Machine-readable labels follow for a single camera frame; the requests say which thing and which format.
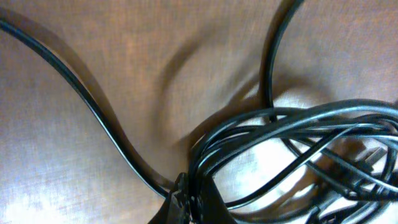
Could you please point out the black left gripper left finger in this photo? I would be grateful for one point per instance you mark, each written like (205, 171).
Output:
(176, 207)

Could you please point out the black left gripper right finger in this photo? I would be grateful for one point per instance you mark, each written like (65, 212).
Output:
(211, 208)

